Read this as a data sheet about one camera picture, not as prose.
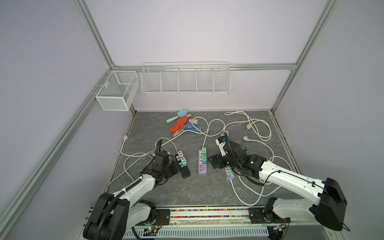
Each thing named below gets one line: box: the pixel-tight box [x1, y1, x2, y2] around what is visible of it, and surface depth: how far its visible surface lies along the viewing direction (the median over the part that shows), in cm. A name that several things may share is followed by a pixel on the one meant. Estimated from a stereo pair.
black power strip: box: [174, 153, 191, 179], surface depth 88 cm
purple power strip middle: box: [198, 149, 207, 174], surface depth 91 cm
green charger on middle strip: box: [202, 147, 207, 164], surface depth 91 cm
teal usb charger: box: [180, 157, 188, 167], surface depth 88 cm
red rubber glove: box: [169, 116, 188, 134], surface depth 110 cm
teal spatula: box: [165, 109, 188, 123], surface depth 119 cm
